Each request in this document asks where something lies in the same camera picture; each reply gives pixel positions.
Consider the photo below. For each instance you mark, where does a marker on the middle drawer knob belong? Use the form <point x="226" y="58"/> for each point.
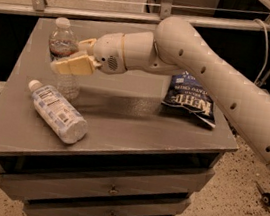
<point x="112" y="214"/>

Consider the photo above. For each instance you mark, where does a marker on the blue potato chips bag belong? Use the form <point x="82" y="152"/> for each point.
<point x="186" y="92"/>

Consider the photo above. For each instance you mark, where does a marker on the top drawer knob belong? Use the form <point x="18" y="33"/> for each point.
<point x="113" y="190"/>

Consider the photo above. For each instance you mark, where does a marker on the blue plastic bottle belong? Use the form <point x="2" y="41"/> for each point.
<point x="68" y="124"/>

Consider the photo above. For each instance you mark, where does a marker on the clear water bottle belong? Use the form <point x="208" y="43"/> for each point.
<point x="63" y="43"/>

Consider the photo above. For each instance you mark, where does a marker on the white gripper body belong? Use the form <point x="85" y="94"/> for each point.
<point x="108" y="52"/>

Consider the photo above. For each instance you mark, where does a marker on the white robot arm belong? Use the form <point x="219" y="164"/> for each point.
<point x="175" y="46"/>

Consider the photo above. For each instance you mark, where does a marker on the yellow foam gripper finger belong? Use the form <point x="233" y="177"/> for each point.
<point x="75" y="65"/>
<point x="87" y="45"/>

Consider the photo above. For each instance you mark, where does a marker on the metal railing frame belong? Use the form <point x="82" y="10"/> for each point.
<point x="149" y="11"/>

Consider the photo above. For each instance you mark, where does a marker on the drawer knob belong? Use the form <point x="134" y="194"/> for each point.
<point x="113" y="190"/>
<point x="112" y="214"/>

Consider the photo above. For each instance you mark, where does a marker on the black caster wheel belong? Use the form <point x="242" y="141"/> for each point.
<point x="265" y="196"/>

